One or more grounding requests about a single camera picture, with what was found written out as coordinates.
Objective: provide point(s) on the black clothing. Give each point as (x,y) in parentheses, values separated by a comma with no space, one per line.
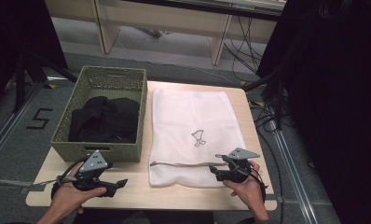
(106,118)

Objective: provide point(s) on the person's right hand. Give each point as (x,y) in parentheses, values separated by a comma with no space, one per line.
(247,193)

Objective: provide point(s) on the black tripod stand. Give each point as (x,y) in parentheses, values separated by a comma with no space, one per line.
(20,81)
(278,93)

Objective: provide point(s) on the white mesh laundry bag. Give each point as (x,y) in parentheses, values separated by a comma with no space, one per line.
(186,112)

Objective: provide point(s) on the metal floor rail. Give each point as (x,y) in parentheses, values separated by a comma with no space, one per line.
(9,124)
(294,177)

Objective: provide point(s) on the grey tape strip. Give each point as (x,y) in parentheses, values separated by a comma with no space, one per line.
(30,189)
(273,198)

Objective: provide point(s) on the black curtain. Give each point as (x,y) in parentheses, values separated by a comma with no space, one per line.
(336,109)
(16,37)

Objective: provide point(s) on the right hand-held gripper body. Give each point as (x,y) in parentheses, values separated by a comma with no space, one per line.
(236,169)

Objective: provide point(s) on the grey floor strip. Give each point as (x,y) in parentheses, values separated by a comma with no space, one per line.
(6,182)

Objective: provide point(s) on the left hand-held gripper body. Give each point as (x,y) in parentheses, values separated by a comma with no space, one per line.
(93,163)

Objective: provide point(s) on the green woven plastic basket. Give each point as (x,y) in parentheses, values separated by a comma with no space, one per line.
(81,152)

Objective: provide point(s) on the person's left hand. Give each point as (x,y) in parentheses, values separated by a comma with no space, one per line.
(71,196)

